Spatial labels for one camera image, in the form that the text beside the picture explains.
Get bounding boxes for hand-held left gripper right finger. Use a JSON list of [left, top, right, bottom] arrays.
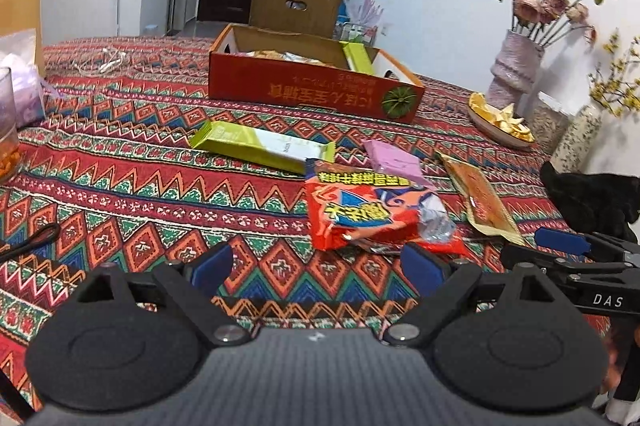
[[382, 242, 586, 348]]

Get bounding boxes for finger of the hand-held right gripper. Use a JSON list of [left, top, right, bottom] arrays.
[[500, 244, 577, 277], [534, 227, 640, 257]]

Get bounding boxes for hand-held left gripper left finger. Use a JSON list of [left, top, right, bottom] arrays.
[[62, 242, 252, 348]]

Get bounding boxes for red snack bag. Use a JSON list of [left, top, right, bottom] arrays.
[[305, 158, 468, 257]]

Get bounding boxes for pink snack packet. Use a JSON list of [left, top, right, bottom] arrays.
[[362, 138, 435, 187]]

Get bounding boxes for green long snack packet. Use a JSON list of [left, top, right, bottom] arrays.
[[190, 121, 337, 175], [341, 41, 376, 77]]

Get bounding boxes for red orange cardboard box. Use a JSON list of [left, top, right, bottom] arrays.
[[207, 23, 426, 124]]

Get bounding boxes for white small snack packet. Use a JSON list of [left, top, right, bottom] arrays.
[[287, 52, 336, 67]]

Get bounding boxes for black cloth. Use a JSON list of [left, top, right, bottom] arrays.
[[539, 161, 640, 243]]

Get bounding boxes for orange flat snack packet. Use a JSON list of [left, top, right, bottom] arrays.
[[435, 151, 526, 247]]

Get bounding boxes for floral white vase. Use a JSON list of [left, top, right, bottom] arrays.
[[550, 103, 603, 174]]

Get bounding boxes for glass jar of grains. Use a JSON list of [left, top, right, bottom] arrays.
[[525, 91, 571, 154]]

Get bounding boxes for brown plate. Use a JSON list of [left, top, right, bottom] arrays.
[[467, 98, 536, 151]]

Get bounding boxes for pile of orange peels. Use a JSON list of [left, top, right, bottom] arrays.
[[470, 92, 535, 142]]

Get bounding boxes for yellow flower branches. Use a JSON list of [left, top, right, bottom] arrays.
[[589, 28, 640, 117]]

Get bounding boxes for pink ribbed vase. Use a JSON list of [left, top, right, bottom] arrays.
[[485, 28, 546, 109]]

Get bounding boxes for glass cup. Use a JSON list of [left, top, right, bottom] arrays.
[[0, 67, 23, 184]]

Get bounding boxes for clear plastic bag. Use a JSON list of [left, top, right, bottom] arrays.
[[0, 28, 48, 129]]

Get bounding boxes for white earphone cable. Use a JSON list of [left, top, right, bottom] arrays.
[[70, 46, 128, 74]]

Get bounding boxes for metal wire rack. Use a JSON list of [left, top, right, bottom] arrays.
[[334, 21, 378, 47]]

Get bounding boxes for purple wall decoration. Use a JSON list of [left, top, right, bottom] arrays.
[[350, 0, 388, 29]]

